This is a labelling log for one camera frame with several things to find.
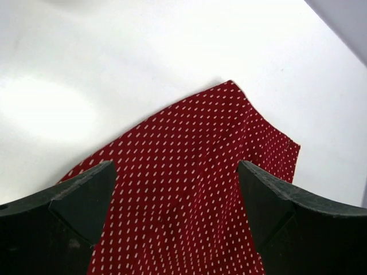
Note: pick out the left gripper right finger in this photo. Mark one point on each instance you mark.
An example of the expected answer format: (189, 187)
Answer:
(298, 232)

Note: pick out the red polka dot skirt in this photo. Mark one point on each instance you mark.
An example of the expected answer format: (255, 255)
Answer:
(177, 206)

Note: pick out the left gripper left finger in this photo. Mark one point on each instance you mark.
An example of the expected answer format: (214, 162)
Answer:
(54, 231)

